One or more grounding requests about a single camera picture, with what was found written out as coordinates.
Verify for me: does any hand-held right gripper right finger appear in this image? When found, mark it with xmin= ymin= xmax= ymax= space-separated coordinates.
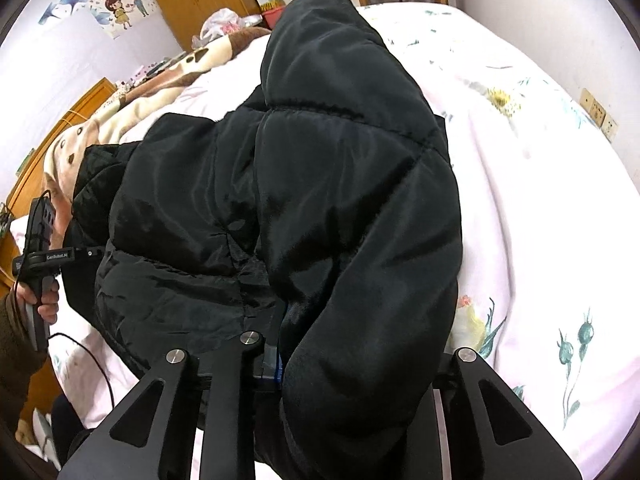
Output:
xmin=406 ymin=346 xmax=584 ymax=480

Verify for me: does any person's left forearm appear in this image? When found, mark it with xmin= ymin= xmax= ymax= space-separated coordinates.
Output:
xmin=0 ymin=292 xmax=52 ymax=438

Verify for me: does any wooden headboard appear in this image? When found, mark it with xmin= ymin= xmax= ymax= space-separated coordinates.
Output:
xmin=5 ymin=77 xmax=119 ymax=213

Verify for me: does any white plastic bag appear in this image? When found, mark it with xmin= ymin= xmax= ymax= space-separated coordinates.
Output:
xmin=192 ymin=8 xmax=247 ymax=50

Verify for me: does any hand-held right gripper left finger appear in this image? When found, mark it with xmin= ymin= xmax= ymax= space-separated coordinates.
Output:
xmin=60 ymin=330 xmax=287 ymax=480

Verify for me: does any black hooded puffer jacket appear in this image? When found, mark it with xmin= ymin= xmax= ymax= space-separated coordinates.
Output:
xmin=62 ymin=0 xmax=463 ymax=480

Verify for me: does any cartoon couple wall poster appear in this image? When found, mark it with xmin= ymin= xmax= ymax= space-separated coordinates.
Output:
xmin=39 ymin=0 xmax=151 ymax=41

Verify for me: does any black cable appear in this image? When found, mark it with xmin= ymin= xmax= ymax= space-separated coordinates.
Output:
xmin=47 ymin=331 xmax=115 ymax=411

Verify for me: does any clutter of small items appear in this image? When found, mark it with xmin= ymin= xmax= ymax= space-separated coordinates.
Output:
xmin=116 ymin=51 xmax=187 ymax=92

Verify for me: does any pink floral bed quilt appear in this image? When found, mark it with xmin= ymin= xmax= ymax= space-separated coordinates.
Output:
xmin=47 ymin=2 xmax=640 ymax=480

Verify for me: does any brown bear print blanket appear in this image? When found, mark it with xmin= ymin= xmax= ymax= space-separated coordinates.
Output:
xmin=42 ymin=25 xmax=273 ymax=203

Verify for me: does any person's left hand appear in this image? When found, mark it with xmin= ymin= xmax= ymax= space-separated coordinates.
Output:
xmin=36 ymin=276 xmax=61 ymax=327

